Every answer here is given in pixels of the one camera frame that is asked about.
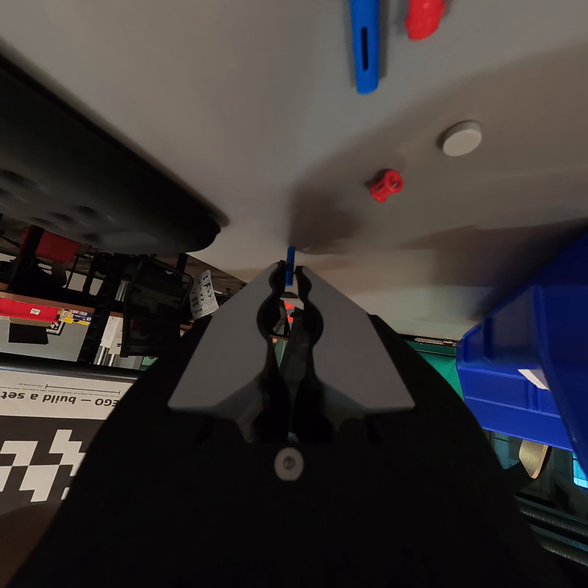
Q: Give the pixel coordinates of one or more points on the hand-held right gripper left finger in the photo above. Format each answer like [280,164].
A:
[216,367]

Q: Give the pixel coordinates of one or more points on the large white paper scrap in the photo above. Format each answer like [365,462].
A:
[533,377]

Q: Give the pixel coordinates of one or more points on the pile of small lego pieces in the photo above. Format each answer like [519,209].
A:
[365,46]

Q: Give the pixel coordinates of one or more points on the blue plastic bin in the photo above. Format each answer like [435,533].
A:
[505,367]

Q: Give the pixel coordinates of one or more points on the silver air duct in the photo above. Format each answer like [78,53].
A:
[556,528]

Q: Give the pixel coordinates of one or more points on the printed sign checker pattern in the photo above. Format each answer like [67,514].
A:
[46,399]

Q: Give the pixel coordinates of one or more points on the white leaflet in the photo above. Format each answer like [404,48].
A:
[202,294]

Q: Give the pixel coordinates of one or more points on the teal felt bag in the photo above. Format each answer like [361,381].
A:
[432,372]

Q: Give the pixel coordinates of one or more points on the red plastic box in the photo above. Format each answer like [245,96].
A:
[55,246]

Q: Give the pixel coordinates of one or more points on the wooden book stand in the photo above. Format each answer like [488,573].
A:
[533,457]

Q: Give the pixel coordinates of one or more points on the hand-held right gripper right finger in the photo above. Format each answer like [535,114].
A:
[363,367]

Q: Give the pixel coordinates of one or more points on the blue lego pin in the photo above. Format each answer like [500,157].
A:
[290,262]

